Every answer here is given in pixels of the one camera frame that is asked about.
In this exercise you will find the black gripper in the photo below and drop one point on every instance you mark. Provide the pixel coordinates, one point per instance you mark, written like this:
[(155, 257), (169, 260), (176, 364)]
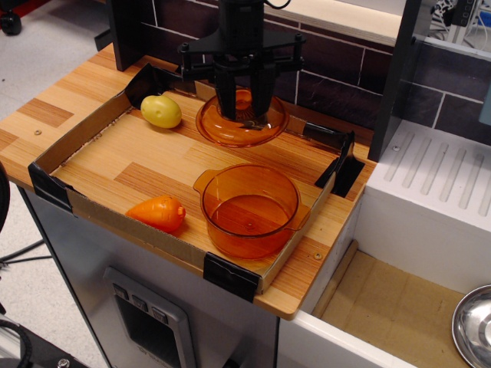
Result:
[(242, 47)]

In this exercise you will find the orange transparent pot lid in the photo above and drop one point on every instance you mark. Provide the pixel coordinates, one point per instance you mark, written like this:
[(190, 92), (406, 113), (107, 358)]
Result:
[(247, 129)]

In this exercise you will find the orange transparent plastic pot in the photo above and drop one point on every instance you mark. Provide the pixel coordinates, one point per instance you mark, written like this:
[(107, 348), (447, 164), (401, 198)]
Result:
[(252, 211)]

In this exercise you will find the yellow toy potato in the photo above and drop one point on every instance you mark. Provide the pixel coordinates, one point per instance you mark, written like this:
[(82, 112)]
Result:
[(161, 111)]

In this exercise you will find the orange toy carrot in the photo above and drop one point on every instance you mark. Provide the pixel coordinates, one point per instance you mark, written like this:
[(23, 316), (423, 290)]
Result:
[(165, 213)]

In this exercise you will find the cardboard fence with black tape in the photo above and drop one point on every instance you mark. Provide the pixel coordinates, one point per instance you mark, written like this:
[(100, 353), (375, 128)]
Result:
[(114, 159)]

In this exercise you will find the white toy sink unit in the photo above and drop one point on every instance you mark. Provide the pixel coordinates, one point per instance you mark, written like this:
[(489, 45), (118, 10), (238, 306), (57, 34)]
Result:
[(418, 242)]

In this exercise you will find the silver toy oven front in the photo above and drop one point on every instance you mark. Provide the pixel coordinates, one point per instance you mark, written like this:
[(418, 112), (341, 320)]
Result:
[(145, 311)]

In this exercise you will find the silver metal bowl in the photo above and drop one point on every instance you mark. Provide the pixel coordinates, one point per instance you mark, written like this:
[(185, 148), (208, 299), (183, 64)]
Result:
[(471, 327)]

